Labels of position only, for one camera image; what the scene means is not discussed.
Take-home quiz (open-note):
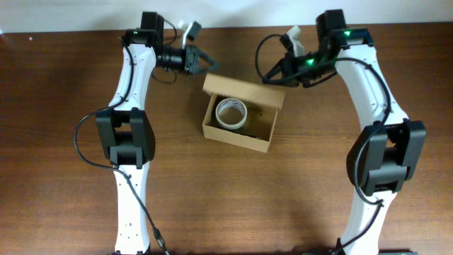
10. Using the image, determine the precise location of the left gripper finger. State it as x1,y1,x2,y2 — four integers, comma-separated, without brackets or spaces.
199,50,219,67
194,63,219,75

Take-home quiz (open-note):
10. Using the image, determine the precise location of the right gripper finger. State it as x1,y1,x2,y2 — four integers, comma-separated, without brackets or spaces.
263,58,286,79
262,77,299,87

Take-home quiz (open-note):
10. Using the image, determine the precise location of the cardboard box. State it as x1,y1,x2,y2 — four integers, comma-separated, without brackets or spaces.
202,73,285,152

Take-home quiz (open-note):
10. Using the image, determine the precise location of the white masking tape roll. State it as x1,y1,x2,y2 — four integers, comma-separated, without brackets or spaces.
214,98,248,130

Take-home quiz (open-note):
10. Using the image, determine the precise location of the black pen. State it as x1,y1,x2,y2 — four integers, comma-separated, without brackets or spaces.
244,134,261,140

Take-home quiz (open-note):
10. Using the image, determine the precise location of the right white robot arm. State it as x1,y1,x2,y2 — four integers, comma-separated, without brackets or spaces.
259,9,426,255

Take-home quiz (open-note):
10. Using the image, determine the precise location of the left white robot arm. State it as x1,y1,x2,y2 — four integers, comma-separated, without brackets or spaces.
96,12,218,254

